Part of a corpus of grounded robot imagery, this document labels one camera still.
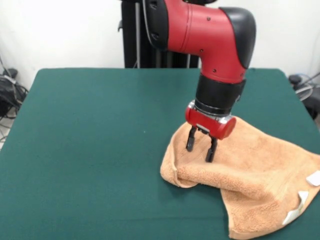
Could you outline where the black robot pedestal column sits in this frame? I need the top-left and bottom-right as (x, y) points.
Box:
(116, 0), (202, 69)

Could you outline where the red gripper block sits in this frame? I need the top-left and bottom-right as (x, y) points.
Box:
(184, 101), (237, 163)

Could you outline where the black equipment stand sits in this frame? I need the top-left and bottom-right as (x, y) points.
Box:
(303, 87), (320, 121)

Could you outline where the black cable tangle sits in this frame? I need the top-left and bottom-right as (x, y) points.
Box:
(0, 74), (29, 121)

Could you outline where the dark green table cloth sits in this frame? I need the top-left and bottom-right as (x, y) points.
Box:
(0, 67), (320, 240)

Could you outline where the grey pedestal leg foot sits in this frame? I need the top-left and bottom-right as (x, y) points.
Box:
(2, 68), (19, 79)
(288, 74), (304, 85)

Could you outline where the tan terry towel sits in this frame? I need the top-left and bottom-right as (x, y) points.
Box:
(159, 117), (320, 240)

